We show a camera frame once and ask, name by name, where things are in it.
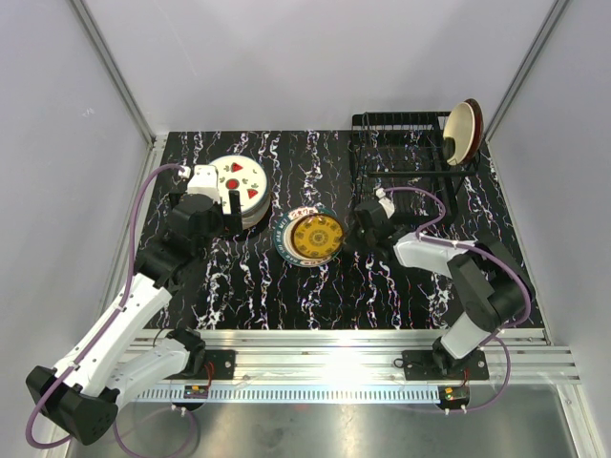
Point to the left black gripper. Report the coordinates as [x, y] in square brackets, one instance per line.
[228, 223]

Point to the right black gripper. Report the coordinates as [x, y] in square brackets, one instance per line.
[349, 237]

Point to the amber patterned glass plate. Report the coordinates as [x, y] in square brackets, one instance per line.
[317, 236]

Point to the cream plate with black sprig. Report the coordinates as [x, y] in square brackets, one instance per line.
[459, 134]

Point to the red floral plate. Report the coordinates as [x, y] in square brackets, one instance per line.
[478, 129]

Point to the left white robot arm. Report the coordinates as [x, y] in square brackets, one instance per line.
[85, 390]

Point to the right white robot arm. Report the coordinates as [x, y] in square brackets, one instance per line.
[492, 288]

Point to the stack of plates under white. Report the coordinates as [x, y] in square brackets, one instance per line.
[253, 217]

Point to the dark green rimmed plate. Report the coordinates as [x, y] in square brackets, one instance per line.
[286, 253]

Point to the white watermelon pattern plate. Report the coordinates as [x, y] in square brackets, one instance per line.
[245, 175]

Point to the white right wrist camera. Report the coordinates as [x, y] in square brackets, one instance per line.
[385, 202]

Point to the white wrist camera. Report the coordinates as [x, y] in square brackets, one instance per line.
[385, 202]
[201, 180]

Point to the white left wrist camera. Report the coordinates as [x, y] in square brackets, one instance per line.
[201, 180]

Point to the black wire dish rack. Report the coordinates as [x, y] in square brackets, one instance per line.
[395, 149]

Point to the white slotted cable duct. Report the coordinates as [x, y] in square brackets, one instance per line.
[302, 394]

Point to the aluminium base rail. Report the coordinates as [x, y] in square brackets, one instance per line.
[366, 357]

